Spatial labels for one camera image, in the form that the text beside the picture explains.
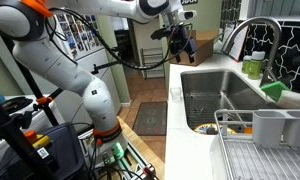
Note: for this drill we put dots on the tall green soap bottle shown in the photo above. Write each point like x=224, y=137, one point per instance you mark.
x=256, y=66

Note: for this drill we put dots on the black tripod with orange clamp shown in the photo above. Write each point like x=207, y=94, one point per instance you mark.
x=43, y=100

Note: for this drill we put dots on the patterned floor rug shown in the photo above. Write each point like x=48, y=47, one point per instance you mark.
x=150, y=118

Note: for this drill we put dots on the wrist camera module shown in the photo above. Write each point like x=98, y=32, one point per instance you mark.
x=187, y=15

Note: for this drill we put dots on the curved steel faucet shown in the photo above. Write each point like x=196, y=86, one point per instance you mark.
x=273, y=50

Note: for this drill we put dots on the white stove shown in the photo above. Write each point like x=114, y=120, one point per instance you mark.
x=40, y=116

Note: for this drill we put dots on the window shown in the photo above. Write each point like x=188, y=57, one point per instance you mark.
x=276, y=8

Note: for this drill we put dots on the clear plastic cup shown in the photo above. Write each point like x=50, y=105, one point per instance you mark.
x=176, y=94

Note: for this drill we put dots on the stainless steel sink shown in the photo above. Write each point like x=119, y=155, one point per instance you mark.
x=223, y=86

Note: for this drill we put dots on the cardboard box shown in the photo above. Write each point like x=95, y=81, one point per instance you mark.
x=205, y=46

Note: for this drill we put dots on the fridge photo collage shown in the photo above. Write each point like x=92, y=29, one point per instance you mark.
x=71, y=43

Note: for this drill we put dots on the small orange item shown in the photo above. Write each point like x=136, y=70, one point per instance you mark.
x=248, y=130

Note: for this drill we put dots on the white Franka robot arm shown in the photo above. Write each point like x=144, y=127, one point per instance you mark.
x=56, y=66

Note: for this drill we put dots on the white drainboard tray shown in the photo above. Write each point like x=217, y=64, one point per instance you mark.
x=216, y=160

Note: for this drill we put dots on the short green soap bottle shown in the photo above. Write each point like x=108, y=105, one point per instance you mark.
x=246, y=65

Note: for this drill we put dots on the framed paper clipboard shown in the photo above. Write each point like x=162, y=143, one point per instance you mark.
x=238, y=46

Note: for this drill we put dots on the colourful patterned plate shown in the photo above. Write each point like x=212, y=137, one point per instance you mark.
x=206, y=128

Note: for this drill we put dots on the yellow and orange emergency stop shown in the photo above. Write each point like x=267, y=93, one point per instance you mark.
x=36, y=139

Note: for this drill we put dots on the metal shoe rack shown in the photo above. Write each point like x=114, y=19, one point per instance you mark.
x=152, y=63

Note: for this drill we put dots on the green sponge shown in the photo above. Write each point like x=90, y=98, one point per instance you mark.
x=273, y=89

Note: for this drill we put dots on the white refrigerator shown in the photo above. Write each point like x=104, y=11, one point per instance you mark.
x=90, y=56

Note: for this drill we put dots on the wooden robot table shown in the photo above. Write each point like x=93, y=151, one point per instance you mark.
x=146, y=150

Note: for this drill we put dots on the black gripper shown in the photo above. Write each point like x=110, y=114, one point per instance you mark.
x=182, y=37

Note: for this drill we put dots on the thick black camera stand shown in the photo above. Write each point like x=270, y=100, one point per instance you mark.
x=10, y=133

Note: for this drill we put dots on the dark blue storage tote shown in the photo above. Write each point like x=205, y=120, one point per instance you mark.
x=63, y=150

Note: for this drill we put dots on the grey utensil caddy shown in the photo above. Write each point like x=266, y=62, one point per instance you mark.
x=268, y=128

